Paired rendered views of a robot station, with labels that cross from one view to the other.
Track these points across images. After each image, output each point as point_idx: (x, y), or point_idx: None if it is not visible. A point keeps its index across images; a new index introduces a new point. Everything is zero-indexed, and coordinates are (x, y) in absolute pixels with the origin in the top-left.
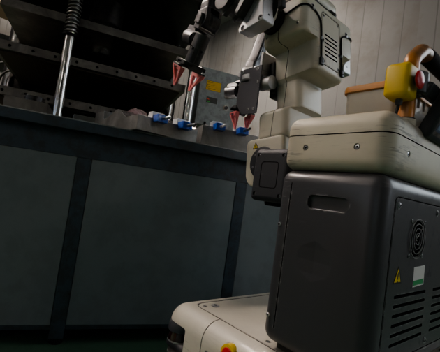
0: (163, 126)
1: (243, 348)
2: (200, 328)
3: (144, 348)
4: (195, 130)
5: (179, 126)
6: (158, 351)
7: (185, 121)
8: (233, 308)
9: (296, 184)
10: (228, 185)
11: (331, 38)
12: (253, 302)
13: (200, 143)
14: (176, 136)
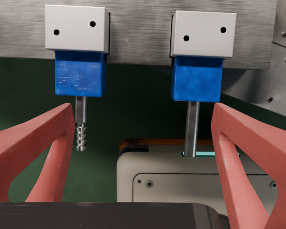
0: (107, 62)
1: None
2: (118, 199)
3: (150, 68)
4: (255, 69)
5: (172, 70)
6: (158, 80)
7: (181, 101)
8: (162, 194)
9: None
10: None
11: None
12: (196, 187)
13: (244, 101)
14: (166, 66)
